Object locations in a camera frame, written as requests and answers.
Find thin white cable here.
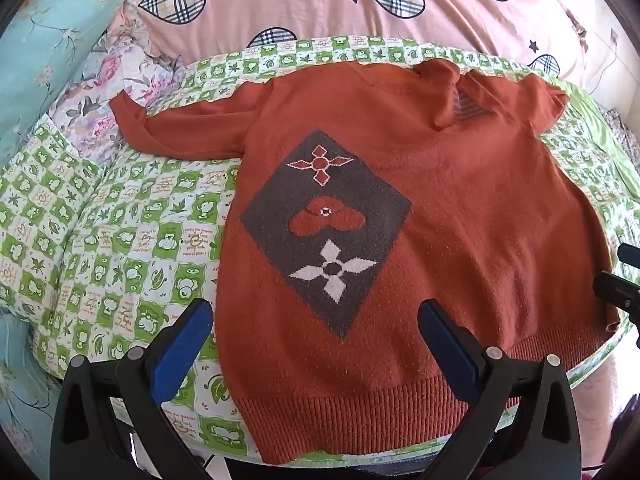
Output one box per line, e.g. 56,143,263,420
588,41,617,87

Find teal floral pillow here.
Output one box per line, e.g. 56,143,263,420
0,0,147,167

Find pink heart print quilt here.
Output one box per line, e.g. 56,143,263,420
107,0,590,90

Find green frog print blanket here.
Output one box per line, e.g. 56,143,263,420
0,35,640,467

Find orange knit sweater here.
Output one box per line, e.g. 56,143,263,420
109,58,621,465

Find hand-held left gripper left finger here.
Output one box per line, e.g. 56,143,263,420
52,298,216,480

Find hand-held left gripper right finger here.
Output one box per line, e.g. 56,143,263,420
417,298,584,480

